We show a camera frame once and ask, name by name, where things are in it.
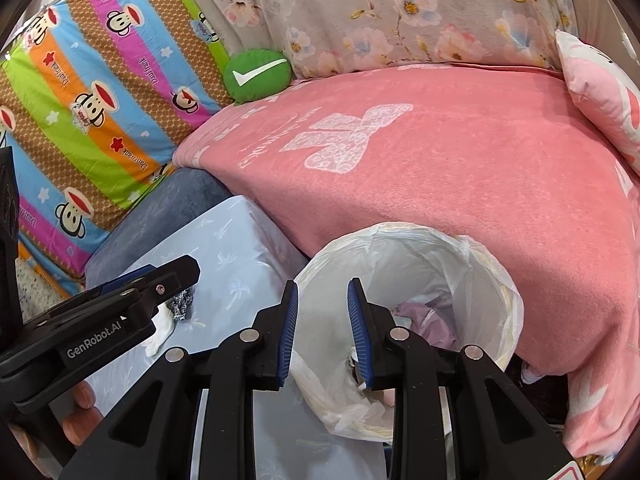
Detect person's left hand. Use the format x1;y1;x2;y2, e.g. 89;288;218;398
62;379;105;454

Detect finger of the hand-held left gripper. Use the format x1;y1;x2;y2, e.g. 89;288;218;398
97;254;202;295
120;274;184;312

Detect light blue palm print sheet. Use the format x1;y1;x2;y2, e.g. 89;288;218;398
75;194;389;480

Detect blue grey pillow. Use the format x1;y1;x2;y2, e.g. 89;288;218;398
84;167;236;287

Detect black white patterned cloth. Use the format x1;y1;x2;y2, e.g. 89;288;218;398
166;288;197;322

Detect pink blanket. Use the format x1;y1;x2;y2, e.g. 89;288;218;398
172;62;640;462

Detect purple drawstring shorts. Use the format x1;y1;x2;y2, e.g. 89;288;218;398
392;297;462;352

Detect white bin with plastic bag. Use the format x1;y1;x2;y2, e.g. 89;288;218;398
291;222;525;445

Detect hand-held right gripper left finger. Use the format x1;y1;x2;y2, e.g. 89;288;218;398
60;280;300;480

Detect green check mark cushion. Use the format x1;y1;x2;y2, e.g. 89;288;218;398
222;48;294;106

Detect floral quilt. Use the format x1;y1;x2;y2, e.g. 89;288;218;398
177;0;584;82

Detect pink printed pillow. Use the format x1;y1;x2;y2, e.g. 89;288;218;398
554;28;640;177

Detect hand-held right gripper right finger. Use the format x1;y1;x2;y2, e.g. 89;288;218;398
346;277;576;480

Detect speckled white cloth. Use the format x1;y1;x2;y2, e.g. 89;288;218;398
15;259;69;302

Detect white cotton glove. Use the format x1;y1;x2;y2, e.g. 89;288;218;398
144;305;177;359

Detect colourful monkey cartoon pillow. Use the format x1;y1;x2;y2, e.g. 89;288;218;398
0;0;232;297

